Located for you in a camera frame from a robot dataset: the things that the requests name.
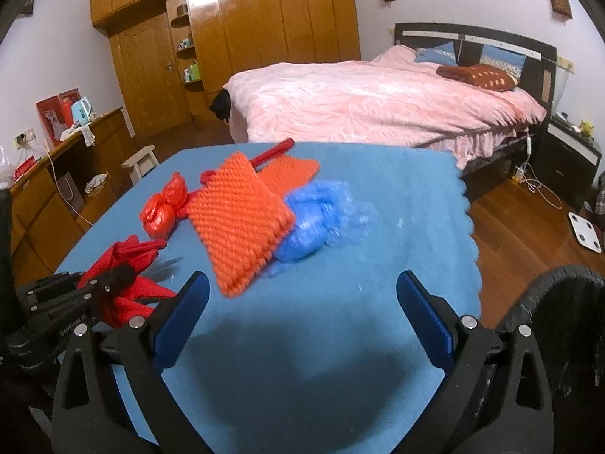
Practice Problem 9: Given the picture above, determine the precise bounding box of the red ribbon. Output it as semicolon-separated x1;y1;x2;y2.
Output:
199;137;298;186

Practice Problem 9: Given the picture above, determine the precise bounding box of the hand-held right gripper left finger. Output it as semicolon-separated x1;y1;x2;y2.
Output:
51;272;211;454

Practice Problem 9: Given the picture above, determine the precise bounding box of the dark wooden bed frame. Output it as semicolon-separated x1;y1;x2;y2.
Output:
394;23;558;180

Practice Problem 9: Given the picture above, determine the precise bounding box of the wooden wardrobe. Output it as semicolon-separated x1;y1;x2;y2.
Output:
89;0;362;140

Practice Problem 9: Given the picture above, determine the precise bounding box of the blue plastic bag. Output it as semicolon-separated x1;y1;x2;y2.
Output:
265;180;379;275

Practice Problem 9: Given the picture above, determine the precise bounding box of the white bathroom scale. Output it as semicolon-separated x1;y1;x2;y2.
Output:
567;210;605;253

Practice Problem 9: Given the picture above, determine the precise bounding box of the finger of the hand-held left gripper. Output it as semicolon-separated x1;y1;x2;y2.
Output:
35;265;135;322
16;272;83;296

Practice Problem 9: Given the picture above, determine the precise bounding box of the orange knitted mat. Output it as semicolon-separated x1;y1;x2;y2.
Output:
258;155;321;197
186;152;298;300

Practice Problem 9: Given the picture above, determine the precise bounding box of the small wooden stool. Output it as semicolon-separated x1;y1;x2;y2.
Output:
121;144;159;185

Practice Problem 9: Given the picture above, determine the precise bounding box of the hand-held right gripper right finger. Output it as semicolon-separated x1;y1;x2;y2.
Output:
396;269;555;454

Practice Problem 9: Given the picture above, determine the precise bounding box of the black clothing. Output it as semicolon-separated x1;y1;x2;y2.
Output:
210;89;232;124

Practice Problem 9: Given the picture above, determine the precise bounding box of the white charging cable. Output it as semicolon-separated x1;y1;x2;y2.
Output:
517;163;563;209

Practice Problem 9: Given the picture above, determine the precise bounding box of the bed with pink blanket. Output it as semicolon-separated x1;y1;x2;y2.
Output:
224;45;549;164

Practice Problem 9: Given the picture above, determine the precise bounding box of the blue table cloth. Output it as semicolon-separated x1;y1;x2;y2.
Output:
52;139;483;454

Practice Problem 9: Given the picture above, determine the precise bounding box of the dark nightstand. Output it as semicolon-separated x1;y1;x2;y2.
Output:
536;116;603;199

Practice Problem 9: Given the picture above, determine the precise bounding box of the red plastic bag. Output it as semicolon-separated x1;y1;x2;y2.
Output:
139;173;192;239

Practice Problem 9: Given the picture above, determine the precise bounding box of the light blue kettle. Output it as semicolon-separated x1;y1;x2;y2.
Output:
71;96;94;126

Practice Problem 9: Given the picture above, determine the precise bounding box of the red framed picture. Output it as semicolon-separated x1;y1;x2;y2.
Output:
35;87;81;148

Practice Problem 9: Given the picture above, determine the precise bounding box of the blue pillow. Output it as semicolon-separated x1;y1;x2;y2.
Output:
479;44;527;74
413;42;458;66

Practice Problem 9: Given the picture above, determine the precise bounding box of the red cloth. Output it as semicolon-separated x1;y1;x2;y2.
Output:
76;239;175;329

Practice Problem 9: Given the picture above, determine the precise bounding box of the white paper bag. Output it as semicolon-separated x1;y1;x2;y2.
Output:
59;171;87;213

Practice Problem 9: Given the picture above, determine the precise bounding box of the black bin with plastic liner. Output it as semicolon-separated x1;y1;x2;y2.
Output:
492;265;605;454

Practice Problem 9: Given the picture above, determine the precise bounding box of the wooden dresser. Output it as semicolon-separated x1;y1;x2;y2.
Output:
7;106;138;275

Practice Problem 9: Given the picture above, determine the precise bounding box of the brown dotted pillow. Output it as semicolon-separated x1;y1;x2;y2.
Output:
436;64;518;92

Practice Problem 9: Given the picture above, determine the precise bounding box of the red box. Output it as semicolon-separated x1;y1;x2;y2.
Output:
14;156;39;180

